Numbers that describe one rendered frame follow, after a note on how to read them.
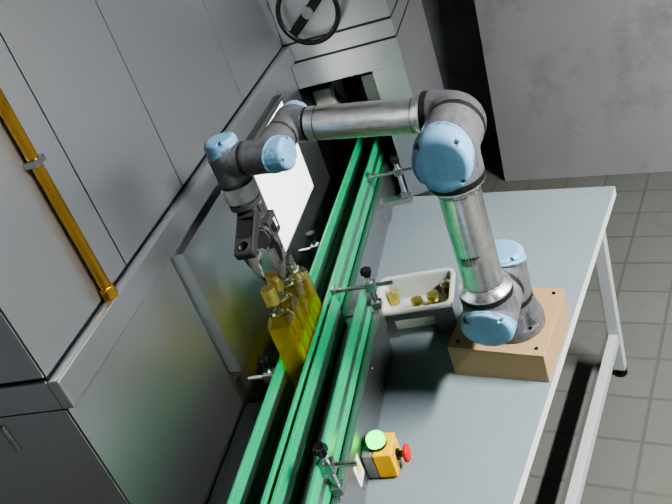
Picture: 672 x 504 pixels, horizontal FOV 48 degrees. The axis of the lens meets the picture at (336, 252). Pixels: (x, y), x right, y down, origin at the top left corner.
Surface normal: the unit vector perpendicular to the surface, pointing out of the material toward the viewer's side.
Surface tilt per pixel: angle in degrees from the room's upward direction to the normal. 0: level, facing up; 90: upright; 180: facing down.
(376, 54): 90
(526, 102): 82
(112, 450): 90
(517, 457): 0
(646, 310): 0
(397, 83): 90
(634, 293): 0
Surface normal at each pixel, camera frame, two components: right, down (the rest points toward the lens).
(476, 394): -0.30, -0.82
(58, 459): -0.18, 0.55
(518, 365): -0.42, 0.58
